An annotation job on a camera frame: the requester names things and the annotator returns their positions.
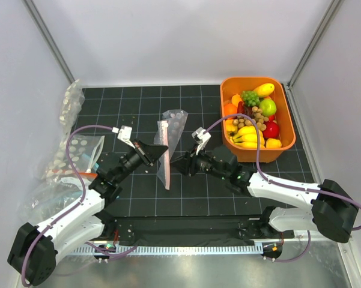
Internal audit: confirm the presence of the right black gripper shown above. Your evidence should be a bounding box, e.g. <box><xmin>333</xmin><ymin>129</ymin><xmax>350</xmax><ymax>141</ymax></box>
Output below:
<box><xmin>170</xmin><ymin>142</ymin><xmax>228</xmax><ymax>181</ymax></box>

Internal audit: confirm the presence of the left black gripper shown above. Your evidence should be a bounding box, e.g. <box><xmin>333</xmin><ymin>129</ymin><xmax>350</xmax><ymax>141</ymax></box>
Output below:
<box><xmin>114</xmin><ymin>137</ymin><xmax>167</xmax><ymax>183</ymax></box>

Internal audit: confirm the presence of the pink dotted zip bag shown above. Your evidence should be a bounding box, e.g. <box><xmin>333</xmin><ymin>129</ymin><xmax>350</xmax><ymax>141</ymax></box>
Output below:
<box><xmin>154</xmin><ymin>110</ymin><xmax>188</xmax><ymax>190</ymax></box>

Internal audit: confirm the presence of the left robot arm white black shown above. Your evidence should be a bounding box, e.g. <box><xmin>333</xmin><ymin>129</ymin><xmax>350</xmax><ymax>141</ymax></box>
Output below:
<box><xmin>7</xmin><ymin>140</ymin><xmax>168</xmax><ymax>287</ymax></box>

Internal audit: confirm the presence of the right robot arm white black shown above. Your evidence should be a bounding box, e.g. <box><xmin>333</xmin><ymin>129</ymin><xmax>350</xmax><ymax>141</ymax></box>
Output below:
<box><xmin>171</xmin><ymin>146</ymin><xmax>359</xmax><ymax>243</ymax></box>

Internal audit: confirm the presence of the white dotted bag with items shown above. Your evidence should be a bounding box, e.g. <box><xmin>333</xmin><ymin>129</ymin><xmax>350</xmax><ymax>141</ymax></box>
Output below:
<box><xmin>35</xmin><ymin>134</ymin><xmax>106</xmax><ymax>184</ymax></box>

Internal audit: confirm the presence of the white dotted bag upright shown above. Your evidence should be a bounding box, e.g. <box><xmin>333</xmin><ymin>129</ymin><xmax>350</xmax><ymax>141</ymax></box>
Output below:
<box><xmin>59</xmin><ymin>79</ymin><xmax>85</xmax><ymax>135</ymax></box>

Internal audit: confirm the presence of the crumpled clear plastic bag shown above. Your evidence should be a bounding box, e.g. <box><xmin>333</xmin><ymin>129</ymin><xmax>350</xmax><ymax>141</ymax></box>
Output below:
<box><xmin>17</xmin><ymin>177</ymin><xmax>82</xmax><ymax>224</ymax></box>

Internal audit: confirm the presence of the black grid mat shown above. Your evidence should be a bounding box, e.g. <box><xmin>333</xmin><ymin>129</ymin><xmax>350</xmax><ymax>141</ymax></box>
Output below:
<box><xmin>59</xmin><ymin>83</ymin><xmax>331</xmax><ymax>218</ymax></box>

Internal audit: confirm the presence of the yellow banana bunch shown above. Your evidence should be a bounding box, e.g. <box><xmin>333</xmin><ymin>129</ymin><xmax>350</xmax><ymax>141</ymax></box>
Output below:
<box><xmin>230</xmin><ymin>126</ymin><xmax>258</xmax><ymax>149</ymax></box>

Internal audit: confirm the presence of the orange fruit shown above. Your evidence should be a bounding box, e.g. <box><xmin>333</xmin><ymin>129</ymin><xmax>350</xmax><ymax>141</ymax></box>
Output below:
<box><xmin>223</xmin><ymin>103</ymin><xmax>237</xmax><ymax>119</ymax></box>

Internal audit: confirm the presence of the brown longan cluster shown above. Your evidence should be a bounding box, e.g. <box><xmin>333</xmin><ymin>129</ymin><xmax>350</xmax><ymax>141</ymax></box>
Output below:
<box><xmin>232</xmin><ymin>106</ymin><xmax>268</xmax><ymax>131</ymax></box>

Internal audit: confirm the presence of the yellow lemon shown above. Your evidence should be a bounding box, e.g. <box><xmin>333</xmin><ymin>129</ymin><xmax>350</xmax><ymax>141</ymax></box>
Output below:
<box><xmin>265</xmin><ymin>138</ymin><xmax>282</xmax><ymax>149</ymax></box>

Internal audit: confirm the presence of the orange plastic basket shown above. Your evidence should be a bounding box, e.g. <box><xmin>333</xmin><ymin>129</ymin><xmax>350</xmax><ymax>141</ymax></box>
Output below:
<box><xmin>220</xmin><ymin>76</ymin><xmax>296</xmax><ymax>163</ymax></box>

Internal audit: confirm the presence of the red apple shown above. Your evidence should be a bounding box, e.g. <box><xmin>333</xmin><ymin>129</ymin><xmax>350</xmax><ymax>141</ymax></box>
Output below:
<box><xmin>262</xmin><ymin>121</ymin><xmax>279</xmax><ymax>139</ymax></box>

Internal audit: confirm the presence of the green grapes bunch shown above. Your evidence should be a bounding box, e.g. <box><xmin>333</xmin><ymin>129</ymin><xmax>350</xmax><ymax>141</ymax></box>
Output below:
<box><xmin>241</xmin><ymin>91</ymin><xmax>260</xmax><ymax>107</ymax></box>

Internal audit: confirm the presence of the green apple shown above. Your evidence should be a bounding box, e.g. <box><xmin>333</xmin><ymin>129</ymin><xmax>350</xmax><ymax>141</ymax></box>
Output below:
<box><xmin>259</xmin><ymin>98</ymin><xmax>277</xmax><ymax>117</ymax></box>

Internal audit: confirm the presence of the yellow mango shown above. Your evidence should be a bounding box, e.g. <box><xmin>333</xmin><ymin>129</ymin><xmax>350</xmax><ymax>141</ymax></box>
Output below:
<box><xmin>253</xmin><ymin>83</ymin><xmax>275</xmax><ymax>98</ymax></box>

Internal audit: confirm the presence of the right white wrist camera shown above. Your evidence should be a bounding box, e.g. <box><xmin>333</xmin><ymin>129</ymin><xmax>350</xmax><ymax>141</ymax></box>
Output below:
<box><xmin>192</xmin><ymin>127</ymin><xmax>211</xmax><ymax>154</ymax></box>

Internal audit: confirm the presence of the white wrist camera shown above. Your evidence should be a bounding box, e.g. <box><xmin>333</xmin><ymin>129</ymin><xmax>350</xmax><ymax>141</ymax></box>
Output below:
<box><xmin>117</xmin><ymin>125</ymin><xmax>132</xmax><ymax>143</ymax></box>
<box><xmin>192</xmin><ymin>127</ymin><xmax>211</xmax><ymax>154</ymax></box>

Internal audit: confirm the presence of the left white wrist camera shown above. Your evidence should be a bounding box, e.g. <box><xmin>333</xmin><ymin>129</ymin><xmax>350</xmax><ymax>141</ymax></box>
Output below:
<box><xmin>117</xmin><ymin>125</ymin><xmax>132</xmax><ymax>143</ymax></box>

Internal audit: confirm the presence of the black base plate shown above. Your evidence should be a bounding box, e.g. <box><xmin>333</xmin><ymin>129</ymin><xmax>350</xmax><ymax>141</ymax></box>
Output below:
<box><xmin>91</xmin><ymin>215</ymin><xmax>294</xmax><ymax>246</ymax></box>

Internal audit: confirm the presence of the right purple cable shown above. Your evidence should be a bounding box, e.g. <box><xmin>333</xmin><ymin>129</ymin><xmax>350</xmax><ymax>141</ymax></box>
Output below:
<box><xmin>202</xmin><ymin>114</ymin><xmax>361</xmax><ymax>264</ymax></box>

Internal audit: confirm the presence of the purple cable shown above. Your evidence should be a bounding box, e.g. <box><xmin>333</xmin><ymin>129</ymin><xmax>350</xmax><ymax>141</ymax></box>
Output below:
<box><xmin>202</xmin><ymin>114</ymin><xmax>361</xmax><ymax>264</ymax></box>
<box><xmin>20</xmin><ymin>124</ymin><xmax>139</xmax><ymax>286</ymax></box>

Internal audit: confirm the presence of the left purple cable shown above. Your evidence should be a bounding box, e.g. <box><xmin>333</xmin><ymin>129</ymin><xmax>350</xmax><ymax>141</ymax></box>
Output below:
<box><xmin>20</xmin><ymin>124</ymin><xmax>139</xmax><ymax>286</ymax></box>

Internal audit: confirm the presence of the white slotted cable duct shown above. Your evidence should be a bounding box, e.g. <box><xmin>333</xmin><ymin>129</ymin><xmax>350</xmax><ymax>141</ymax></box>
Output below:
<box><xmin>66</xmin><ymin>242</ymin><xmax>263</xmax><ymax>257</ymax></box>

